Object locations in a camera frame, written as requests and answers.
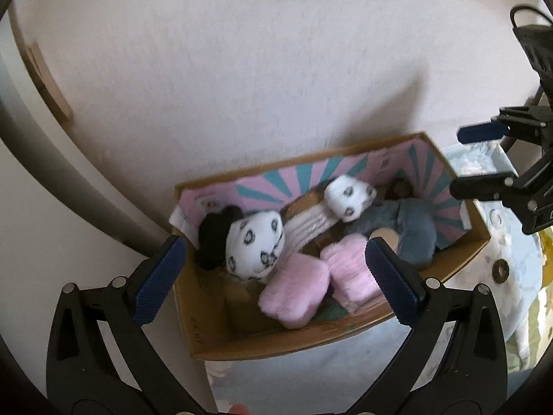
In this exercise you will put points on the floral light blue cloth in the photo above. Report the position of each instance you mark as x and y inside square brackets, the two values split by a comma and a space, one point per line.
[332, 377]

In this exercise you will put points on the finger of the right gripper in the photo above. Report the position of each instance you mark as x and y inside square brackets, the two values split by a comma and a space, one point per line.
[481, 187]
[493, 130]

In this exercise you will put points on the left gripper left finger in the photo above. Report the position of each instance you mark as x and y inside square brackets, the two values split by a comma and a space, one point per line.
[99, 360]

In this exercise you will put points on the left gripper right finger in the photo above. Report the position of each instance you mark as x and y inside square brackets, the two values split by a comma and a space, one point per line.
[453, 361]

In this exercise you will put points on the floral yellow green blanket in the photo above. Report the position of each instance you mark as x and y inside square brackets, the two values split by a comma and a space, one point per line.
[531, 339]

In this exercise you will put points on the white patterned sock roll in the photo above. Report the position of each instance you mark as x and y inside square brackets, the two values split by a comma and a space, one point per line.
[347, 197]

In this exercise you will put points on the cardboard box pink flaps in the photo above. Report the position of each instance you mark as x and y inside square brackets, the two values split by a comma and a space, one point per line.
[220, 315]

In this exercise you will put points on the grey blue fuzzy sock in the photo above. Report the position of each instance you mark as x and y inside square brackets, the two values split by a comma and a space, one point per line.
[411, 219]

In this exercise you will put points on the black fuzzy sock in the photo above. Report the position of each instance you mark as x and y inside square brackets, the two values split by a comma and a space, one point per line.
[212, 237]

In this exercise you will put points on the pink fuzzy sock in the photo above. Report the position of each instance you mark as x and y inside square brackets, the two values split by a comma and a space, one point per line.
[353, 283]
[294, 293]

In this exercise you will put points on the brown plush slipper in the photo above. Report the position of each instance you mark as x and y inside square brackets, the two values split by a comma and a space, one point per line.
[304, 219]

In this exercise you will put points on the person left hand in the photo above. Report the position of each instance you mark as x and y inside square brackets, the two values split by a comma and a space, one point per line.
[239, 409]

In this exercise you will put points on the brown hair scrunchie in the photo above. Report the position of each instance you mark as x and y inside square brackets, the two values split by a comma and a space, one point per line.
[500, 271]

